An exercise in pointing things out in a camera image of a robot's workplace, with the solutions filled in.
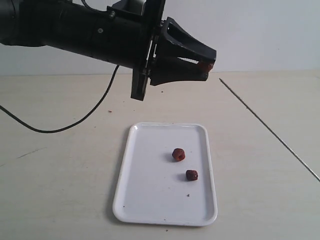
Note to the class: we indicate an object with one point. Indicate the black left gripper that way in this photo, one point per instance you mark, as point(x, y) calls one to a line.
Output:
point(123, 38)

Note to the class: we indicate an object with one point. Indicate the red date piece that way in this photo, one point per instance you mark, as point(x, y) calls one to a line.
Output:
point(178, 154)
point(191, 175)
point(205, 67)

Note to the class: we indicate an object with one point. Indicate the thin metal skewer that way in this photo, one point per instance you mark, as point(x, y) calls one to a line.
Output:
point(295, 155)

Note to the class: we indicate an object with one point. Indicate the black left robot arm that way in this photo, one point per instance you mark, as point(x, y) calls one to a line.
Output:
point(27, 23)

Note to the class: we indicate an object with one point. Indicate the white rectangular plastic tray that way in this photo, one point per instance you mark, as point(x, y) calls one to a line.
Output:
point(152, 187)

